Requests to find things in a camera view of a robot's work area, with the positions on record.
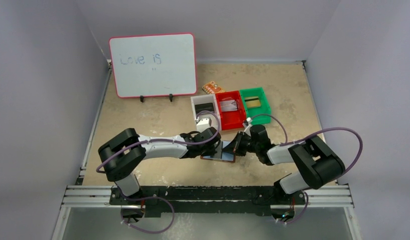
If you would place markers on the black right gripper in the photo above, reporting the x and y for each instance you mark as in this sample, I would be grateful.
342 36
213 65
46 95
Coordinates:
240 144

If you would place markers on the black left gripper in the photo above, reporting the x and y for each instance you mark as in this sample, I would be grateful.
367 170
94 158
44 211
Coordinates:
215 145

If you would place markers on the brown leather card holder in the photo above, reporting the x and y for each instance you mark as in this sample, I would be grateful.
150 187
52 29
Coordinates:
220 155

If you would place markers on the black card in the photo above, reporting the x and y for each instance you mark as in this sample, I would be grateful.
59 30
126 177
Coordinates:
204 107

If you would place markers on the silver card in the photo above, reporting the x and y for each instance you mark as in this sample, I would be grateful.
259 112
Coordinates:
228 105

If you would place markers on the gold card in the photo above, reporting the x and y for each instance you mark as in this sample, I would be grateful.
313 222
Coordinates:
252 102

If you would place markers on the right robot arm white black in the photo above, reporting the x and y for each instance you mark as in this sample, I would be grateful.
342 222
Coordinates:
316 162

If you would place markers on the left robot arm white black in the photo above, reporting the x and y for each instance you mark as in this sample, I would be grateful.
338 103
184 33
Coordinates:
123 153

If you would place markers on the red plastic bin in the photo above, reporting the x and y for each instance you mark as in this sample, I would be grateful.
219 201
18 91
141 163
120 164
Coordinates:
231 119

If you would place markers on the white plastic bin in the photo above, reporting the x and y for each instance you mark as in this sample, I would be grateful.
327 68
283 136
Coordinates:
204 99

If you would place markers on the green plastic bin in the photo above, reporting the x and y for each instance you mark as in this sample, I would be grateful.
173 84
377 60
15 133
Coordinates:
259 114

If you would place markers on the orange spiral notebook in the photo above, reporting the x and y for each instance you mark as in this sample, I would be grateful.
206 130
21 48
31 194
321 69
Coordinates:
212 88

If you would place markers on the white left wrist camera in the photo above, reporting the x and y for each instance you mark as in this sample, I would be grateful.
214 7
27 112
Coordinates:
203 123

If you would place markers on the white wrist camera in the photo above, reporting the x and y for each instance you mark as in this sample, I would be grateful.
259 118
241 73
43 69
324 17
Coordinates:
203 123
247 125

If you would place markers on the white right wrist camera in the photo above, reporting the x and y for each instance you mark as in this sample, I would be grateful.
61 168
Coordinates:
247 125

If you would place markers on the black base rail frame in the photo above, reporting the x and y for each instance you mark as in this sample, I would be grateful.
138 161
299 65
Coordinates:
157 200

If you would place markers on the white board pink frame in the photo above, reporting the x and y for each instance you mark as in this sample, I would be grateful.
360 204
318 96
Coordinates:
154 65

